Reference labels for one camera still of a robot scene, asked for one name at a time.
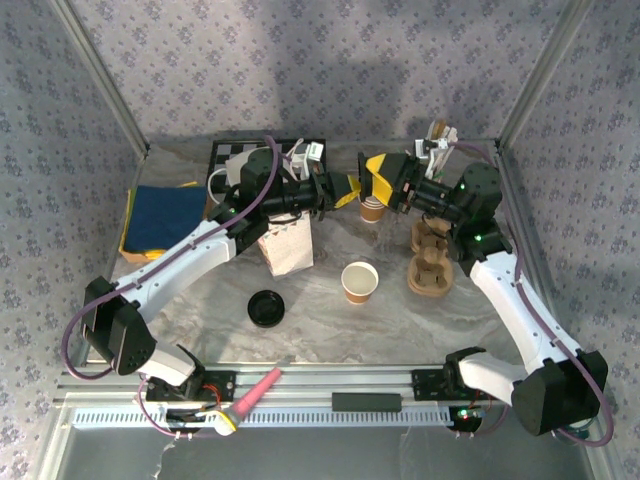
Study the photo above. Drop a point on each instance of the white animal print paper bag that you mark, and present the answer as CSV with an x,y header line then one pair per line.
x,y
290,250

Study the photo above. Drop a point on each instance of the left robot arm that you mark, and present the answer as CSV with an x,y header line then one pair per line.
x,y
175,260

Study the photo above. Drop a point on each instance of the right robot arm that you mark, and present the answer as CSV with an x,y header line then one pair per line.
x,y
525,310

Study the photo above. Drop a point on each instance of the white wrapped straw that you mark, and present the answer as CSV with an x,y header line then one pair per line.
x,y
452,134

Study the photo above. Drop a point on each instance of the wooden stirrer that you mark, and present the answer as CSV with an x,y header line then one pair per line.
x,y
440,126

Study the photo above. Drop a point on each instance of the black white chessboard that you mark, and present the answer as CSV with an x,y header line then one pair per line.
x,y
225,150

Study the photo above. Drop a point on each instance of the black plastic cup lid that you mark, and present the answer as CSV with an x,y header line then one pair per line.
x,y
266,307

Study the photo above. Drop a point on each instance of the black rectangular block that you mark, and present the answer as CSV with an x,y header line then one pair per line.
x,y
366,402

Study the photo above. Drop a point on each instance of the controller circuit board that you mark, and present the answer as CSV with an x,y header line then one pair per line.
x,y
467,420
185,416

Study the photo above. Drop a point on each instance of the aluminium side rail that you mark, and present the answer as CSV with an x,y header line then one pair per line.
x,y
531,250
136,175

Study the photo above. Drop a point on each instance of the aluminium frame post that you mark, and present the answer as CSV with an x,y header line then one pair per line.
x,y
544,75
103,75

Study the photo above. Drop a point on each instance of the aluminium extrusion rail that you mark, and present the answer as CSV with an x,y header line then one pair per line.
x,y
325,375

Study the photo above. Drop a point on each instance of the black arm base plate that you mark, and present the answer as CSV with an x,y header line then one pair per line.
x,y
425,385
225,385

